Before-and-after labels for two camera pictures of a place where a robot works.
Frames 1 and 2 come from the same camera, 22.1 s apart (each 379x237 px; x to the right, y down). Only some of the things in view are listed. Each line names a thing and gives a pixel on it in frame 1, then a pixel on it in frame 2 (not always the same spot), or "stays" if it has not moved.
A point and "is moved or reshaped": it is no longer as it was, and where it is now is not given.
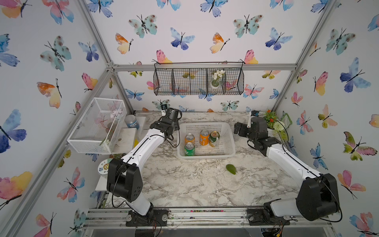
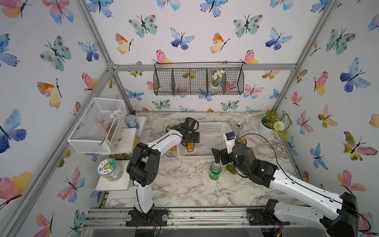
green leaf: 231,168 stays
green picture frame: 286,119 stays
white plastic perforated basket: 226,149 stays
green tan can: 214,137 → 242,140
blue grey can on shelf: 131,121 stays
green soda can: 189,149 → 214,171
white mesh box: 98,129 stays
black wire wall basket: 199,78 stays
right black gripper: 237,127 → 217,155
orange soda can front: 189,138 is moved or reshaped
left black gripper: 175,125 → 195,137
